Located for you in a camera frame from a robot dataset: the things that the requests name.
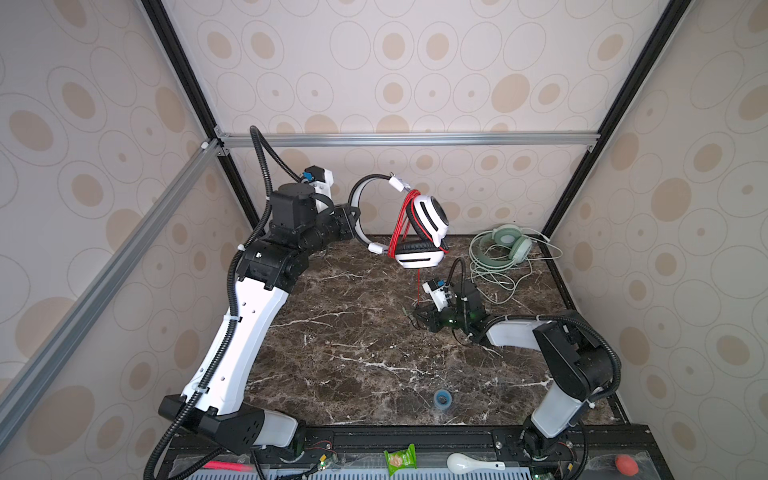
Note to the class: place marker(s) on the green headphones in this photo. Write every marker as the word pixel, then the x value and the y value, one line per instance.
pixel 512 237

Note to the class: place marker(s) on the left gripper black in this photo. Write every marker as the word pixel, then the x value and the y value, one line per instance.
pixel 347 224

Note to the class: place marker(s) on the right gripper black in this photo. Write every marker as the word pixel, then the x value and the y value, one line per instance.
pixel 432 316

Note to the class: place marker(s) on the blue tape roll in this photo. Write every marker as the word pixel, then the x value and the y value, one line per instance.
pixel 442 400

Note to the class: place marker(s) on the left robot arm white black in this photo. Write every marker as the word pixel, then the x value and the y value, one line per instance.
pixel 299 220

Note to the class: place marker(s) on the pink marker pen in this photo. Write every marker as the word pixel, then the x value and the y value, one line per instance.
pixel 229 466

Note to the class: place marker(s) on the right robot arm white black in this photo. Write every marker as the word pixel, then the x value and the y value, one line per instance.
pixel 583 366

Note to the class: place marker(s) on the white black headphones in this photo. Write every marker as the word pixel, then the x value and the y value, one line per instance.
pixel 422 225

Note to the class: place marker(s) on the green snack packet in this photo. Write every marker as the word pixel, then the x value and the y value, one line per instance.
pixel 401 459

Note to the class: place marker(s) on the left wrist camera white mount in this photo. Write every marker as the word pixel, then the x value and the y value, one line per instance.
pixel 321 181

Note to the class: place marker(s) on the left diagonal aluminium rail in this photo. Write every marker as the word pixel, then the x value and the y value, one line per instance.
pixel 43 368

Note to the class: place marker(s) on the white ceramic spoon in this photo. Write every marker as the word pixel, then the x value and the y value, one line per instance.
pixel 460 464

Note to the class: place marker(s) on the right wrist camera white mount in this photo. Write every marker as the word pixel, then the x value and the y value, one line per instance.
pixel 440 293

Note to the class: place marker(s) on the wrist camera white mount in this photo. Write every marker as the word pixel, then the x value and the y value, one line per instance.
pixel 321 181
pixel 440 293

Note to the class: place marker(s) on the red ball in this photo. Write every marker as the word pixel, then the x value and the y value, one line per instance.
pixel 626 465

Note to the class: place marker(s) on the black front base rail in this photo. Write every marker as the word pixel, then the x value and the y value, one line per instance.
pixel 583 452

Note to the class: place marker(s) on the horizontal aluminium rail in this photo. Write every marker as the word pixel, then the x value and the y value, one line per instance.
pixel 432 139

